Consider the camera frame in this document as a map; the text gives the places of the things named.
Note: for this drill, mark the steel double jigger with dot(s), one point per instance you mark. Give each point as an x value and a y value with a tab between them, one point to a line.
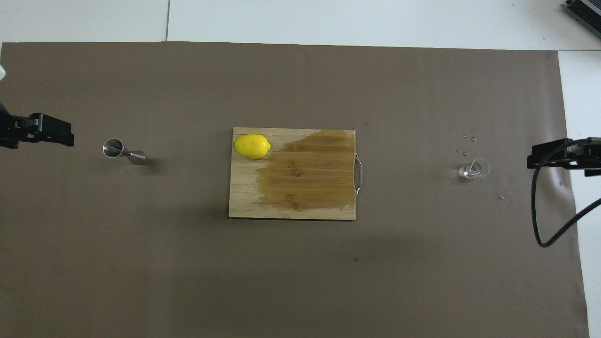
112	148

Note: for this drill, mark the brown paper table mat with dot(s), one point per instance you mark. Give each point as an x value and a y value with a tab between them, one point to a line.
141	258

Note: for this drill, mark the yellow lemon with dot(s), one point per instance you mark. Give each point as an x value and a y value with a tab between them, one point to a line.
252	146

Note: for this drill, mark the small clear glass cup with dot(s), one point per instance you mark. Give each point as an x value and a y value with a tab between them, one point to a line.
479	168

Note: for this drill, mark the grey ribbed metal device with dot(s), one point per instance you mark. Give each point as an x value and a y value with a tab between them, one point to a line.
587	11

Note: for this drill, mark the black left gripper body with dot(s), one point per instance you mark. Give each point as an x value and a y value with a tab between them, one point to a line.
9	134

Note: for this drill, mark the wooden cutting board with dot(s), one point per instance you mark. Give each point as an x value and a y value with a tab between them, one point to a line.
305	188

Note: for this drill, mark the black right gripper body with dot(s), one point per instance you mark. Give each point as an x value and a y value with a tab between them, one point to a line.
589	155

